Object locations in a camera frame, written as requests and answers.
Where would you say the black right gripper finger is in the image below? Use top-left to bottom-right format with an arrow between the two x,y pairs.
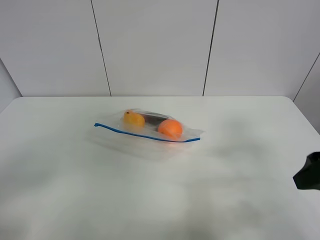
293,151 -> 320,190

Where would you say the clear zip bag blue zipper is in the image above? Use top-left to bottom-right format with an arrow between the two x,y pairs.
86,108 -> 204,161

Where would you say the orange fruit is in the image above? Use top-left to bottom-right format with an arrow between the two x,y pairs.
157,119 -> 183,140

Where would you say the dark purple eggplant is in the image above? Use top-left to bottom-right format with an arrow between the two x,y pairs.
140,112 -> 171,126

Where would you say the yellow pear fruit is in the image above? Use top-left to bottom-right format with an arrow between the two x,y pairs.
123,110 -> 145,132

